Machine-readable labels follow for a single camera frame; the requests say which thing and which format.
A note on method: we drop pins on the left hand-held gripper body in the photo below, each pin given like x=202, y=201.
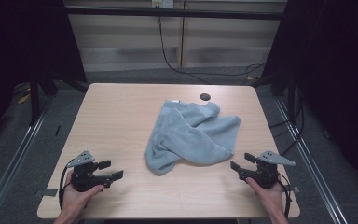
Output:
x=82, y=180

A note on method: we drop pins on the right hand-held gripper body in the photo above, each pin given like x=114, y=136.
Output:
x=265, y=175

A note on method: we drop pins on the light blue towel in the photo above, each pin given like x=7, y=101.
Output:
x=192, y=137

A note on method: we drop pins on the person's left hand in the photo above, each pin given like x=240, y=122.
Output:
x=74, y=200

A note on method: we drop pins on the person's right hand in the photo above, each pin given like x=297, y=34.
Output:
x=273, y=199

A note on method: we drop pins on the grey tape strip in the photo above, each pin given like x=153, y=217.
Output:
x=48, y=192
x=293, y=189

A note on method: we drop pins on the small black floor strip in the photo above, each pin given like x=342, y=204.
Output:
x=57, y=130

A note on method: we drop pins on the dark round table grommet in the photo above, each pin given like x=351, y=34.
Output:
x=205, y=96

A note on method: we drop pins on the yellow floor object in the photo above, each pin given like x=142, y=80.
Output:
x=23, y=99

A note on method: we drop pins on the dark curtain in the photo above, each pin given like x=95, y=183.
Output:
x=332, y=77
x=18, y=46

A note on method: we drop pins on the metal floor rail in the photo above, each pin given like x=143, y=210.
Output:
x=313, y=168
x=12, y=168

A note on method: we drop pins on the white wall socket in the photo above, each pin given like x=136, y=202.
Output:
x=163, y=3

